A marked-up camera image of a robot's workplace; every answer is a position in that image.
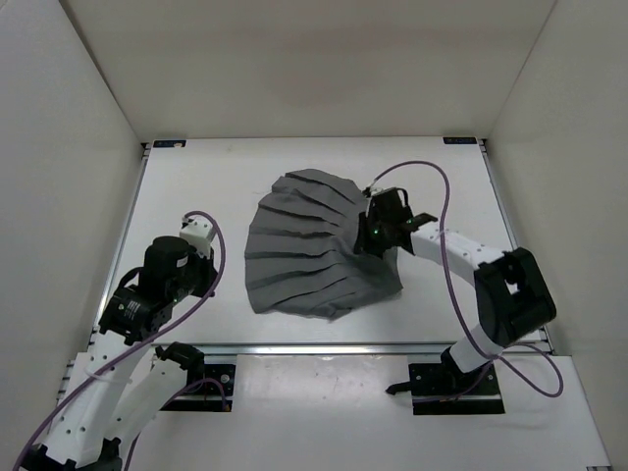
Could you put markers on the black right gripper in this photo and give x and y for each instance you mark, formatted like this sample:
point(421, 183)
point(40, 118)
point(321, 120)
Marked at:
point(362, 243)

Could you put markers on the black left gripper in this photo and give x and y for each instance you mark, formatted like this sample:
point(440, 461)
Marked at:
point(209, 281)

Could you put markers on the grey pleated skirt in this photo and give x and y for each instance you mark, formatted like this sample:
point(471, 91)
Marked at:
point(299, 255)

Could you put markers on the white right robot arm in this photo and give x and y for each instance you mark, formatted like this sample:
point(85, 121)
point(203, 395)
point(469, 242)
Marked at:
point(512, 297)

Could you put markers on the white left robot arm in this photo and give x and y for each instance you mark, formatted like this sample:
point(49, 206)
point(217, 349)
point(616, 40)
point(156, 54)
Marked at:
point(97, 421)

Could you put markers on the blue right corner label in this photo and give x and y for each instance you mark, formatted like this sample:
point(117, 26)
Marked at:
point(459, 140)

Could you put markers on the blue corner label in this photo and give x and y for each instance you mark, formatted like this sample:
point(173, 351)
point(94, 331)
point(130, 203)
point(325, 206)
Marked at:
point(169, 143)
point(459, 140)

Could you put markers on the blue left corner label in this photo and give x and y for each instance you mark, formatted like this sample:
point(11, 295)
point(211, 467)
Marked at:
point(169, 143)

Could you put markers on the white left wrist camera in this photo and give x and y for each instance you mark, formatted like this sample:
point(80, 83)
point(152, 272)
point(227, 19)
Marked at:
point(199, 235)

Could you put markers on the aluminium front rail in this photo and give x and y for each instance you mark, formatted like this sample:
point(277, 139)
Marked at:
point(320, 349)

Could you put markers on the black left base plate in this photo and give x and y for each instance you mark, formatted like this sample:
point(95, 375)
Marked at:
point(210, 389)

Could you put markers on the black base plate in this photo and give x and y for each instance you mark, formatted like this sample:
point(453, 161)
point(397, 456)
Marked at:
point(436, 392)
point(210, 389)

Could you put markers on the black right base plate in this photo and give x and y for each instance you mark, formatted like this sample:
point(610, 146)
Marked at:
point(436, 392)

